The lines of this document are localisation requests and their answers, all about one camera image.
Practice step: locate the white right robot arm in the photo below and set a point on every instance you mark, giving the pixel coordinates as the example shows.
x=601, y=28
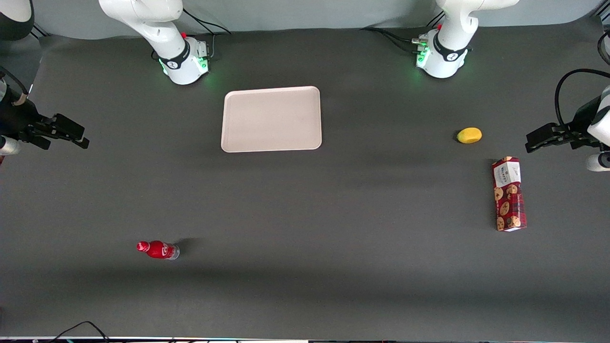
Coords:
x=152, y=24

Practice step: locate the red coke bottle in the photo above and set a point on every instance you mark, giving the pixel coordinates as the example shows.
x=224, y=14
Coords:
x=159, y=249

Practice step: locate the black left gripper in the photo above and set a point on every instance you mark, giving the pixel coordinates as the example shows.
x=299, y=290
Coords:
x=578, y=122

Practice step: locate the yellow lemon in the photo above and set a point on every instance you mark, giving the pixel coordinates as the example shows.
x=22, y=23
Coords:
x=469, y=135

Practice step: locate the red cookie box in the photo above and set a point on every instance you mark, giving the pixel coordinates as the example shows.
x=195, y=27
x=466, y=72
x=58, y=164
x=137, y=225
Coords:
x=509, y=195

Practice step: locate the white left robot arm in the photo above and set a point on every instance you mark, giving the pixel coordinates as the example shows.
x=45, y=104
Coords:
x=448, y=52

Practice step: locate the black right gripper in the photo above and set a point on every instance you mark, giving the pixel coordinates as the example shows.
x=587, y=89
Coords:
x=15, y=117

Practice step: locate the pale pink plastic tray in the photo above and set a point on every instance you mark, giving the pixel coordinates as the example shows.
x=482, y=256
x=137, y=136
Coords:
x=271, y=119

